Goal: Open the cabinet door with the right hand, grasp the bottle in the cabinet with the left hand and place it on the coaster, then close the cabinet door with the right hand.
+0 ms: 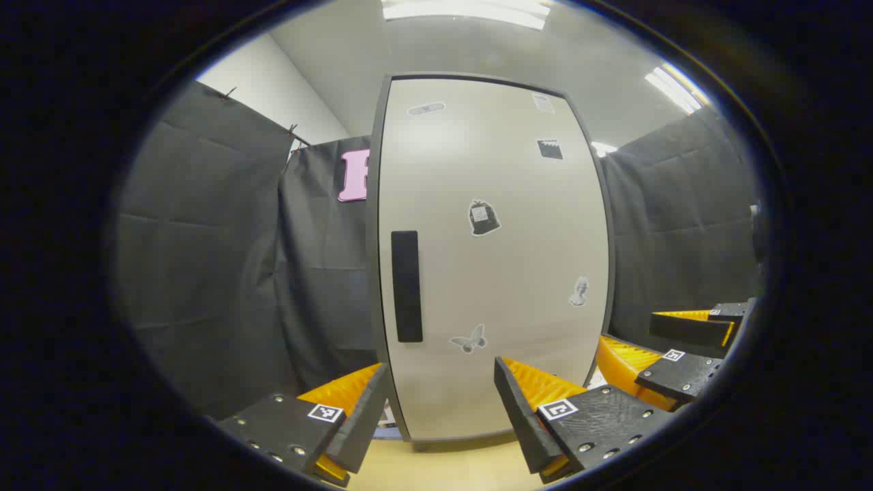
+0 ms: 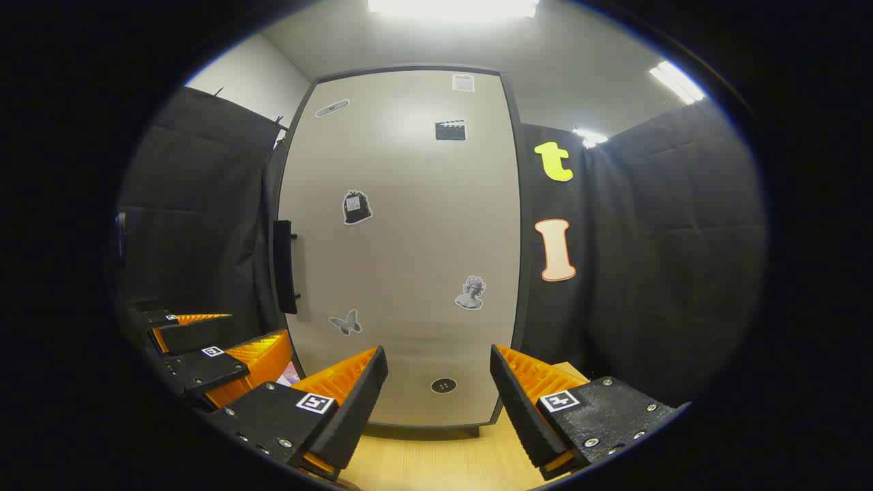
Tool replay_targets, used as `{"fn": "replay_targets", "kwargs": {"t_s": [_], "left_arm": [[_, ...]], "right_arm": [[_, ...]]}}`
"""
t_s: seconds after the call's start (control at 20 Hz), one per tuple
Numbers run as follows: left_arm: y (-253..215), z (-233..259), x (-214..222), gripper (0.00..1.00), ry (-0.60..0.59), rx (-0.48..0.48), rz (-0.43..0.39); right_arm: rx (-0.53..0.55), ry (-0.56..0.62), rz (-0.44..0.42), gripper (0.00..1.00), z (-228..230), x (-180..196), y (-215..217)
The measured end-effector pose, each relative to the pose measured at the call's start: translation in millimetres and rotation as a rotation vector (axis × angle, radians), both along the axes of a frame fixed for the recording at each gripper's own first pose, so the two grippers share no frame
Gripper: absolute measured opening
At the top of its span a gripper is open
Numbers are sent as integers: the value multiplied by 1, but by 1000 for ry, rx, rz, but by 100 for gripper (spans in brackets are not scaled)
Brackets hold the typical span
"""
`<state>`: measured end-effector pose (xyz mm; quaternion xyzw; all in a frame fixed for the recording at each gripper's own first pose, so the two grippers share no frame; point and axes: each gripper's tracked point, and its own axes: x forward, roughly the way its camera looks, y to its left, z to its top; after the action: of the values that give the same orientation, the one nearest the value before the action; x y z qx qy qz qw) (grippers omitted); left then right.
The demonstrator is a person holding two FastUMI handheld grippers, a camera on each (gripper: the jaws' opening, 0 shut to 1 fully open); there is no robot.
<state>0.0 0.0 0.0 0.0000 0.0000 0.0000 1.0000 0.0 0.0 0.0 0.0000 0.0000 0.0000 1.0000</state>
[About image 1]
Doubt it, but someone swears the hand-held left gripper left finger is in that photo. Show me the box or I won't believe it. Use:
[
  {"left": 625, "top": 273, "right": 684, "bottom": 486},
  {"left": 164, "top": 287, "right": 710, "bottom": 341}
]
[{"left": 217, "top": 361, "right": 395, "bottom": 488}]

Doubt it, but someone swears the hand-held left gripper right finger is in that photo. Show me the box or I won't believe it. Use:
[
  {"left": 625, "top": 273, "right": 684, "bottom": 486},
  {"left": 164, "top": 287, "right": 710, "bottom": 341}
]
[{"left": 492, "top": 355, "right": 676, "bottom": 486}]

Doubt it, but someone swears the black cabinet door handle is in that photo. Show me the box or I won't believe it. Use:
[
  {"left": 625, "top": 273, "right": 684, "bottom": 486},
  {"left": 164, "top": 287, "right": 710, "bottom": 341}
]
[{"left": 391, "top": 230, "right": 424, "bottom": 343}]

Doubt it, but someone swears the dark grey cabinet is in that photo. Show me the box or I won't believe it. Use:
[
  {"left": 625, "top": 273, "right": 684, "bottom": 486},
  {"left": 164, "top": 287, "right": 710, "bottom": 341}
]
[{"left": 364, "top": 72, "right": 618, "bottom": 452}]

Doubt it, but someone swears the black backdrop cloth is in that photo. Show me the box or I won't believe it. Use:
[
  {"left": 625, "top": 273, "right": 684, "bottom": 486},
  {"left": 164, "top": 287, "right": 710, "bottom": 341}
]
[
  {"left": 599, "top": 106, "right": 768, "bottom": 355},
  {"left": 276, "top": 135, "right": 380, "bottom": 393},
  {"left": 113, "top": 80, "right": 297, "bottom": 420}
]

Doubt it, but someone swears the long ceiling light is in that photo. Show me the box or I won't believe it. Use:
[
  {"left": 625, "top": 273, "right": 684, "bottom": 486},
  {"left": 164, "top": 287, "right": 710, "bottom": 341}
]
[
  {"left": 645, "top": 63, "right": 711, "bottom": 115},
  {"left": 381, "top": 0, "right": 551, "bottom": 31}
]

